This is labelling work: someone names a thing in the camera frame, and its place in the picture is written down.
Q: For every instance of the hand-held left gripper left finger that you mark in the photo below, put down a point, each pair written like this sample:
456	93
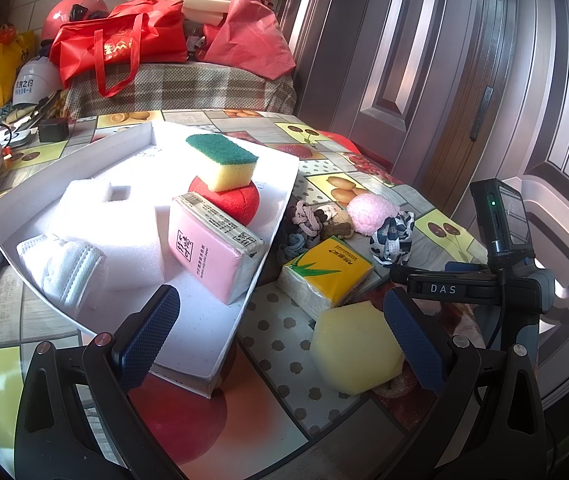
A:
149	340

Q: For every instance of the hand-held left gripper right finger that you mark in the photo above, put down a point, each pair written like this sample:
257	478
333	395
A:
414	342

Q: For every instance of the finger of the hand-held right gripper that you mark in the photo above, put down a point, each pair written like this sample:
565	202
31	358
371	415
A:
467	267
444	289

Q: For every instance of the pale yellow sponge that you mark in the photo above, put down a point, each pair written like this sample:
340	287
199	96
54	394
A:
357	350

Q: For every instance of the white foam block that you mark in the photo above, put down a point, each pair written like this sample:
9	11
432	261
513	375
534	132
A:
132	255

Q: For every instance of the pink tissue packet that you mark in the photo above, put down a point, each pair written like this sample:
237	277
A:
204	250

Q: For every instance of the white face mask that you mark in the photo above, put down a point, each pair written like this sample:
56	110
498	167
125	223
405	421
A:
59	272

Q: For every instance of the yellow and green scouring sponge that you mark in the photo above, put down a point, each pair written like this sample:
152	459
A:
222	165

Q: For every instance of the white cardboard box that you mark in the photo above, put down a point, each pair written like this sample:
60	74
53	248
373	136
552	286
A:
272	172

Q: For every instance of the black and white scrunchie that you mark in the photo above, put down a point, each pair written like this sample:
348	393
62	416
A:
392	240

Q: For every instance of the pink fluffy puff ball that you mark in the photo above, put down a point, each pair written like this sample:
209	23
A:
368	214

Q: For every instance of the yellow tissue packet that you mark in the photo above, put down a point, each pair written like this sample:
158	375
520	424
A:
327	275

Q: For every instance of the fruit print tablecloth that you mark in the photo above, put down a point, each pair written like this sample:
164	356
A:
284	370

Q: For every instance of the white foam piece with hole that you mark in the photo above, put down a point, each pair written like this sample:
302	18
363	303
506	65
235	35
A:
84	205

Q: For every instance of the red round sponge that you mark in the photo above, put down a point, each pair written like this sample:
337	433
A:
237	205

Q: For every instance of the brown metal door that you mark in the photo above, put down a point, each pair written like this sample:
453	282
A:
414	60

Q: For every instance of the black power adapter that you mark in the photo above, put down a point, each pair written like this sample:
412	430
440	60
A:
53	131

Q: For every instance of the plaid cloth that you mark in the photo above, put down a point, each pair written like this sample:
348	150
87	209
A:
189	90

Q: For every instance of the white helmet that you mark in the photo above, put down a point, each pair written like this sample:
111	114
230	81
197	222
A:
34	82

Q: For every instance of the red tote bag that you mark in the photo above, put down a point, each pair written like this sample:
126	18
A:
114	40

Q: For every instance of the yellow shopping bag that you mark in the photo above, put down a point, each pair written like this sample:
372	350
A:
2	70

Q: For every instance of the red plastic bag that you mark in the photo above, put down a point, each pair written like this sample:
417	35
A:
249	35

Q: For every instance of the red helmet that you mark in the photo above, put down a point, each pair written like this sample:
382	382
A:
62	12

